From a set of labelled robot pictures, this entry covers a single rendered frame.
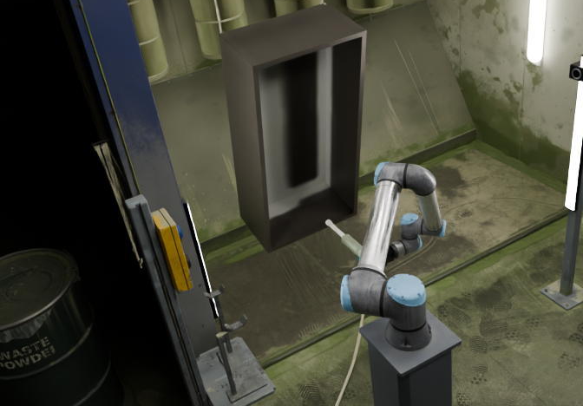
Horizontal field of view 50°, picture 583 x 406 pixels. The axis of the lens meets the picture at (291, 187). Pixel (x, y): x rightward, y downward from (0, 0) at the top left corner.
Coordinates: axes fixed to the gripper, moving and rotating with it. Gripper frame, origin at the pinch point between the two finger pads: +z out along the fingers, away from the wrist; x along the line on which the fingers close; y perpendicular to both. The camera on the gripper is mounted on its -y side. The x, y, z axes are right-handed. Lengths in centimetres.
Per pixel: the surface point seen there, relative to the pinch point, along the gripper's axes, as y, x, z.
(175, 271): -79, -56, 115
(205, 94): -33, 172, 13
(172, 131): -17, 163, 43
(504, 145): 20, 82, -190
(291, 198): 2, 75, 1
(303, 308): 50, 32, 18
